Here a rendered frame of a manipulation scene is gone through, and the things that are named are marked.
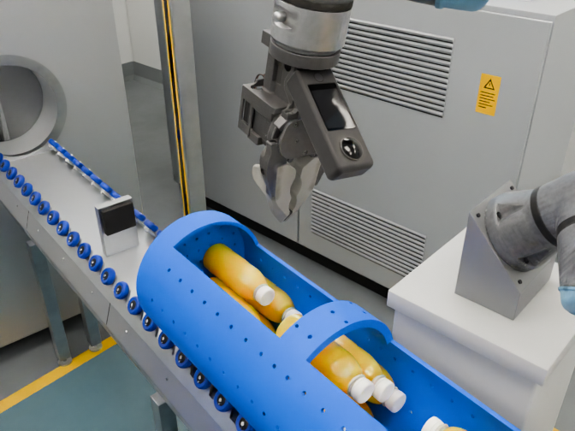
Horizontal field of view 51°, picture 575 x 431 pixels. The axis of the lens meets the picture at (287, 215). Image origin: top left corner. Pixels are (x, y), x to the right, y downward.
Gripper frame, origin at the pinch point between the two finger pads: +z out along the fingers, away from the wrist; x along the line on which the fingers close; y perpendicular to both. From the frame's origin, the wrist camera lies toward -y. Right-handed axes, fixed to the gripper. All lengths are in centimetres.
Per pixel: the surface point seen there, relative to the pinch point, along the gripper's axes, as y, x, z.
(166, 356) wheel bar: 37, -5, 66
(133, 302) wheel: 54, -5, 64
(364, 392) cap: -7.4, -16.8, 35.3
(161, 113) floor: 377, -176, 202
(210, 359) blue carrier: 16.0, -2.9, 43.9
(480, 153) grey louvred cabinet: 65, -150, 61
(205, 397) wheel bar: 21, -6, 63
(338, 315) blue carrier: 3.6, -18.6, 28.7
